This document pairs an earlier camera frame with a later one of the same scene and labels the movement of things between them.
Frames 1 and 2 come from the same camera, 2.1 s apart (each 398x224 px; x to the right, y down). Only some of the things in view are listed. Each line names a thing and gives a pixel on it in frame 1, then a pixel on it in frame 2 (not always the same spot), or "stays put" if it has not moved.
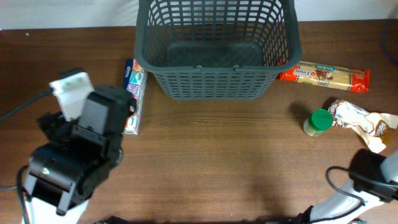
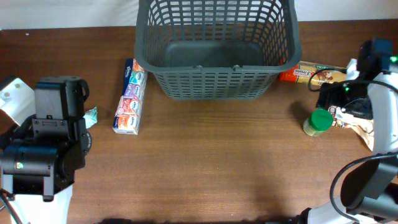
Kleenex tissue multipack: (135, 79) stays put
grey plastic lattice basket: (213, 50) stays put
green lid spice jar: (318, 122) stays put
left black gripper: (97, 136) to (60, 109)
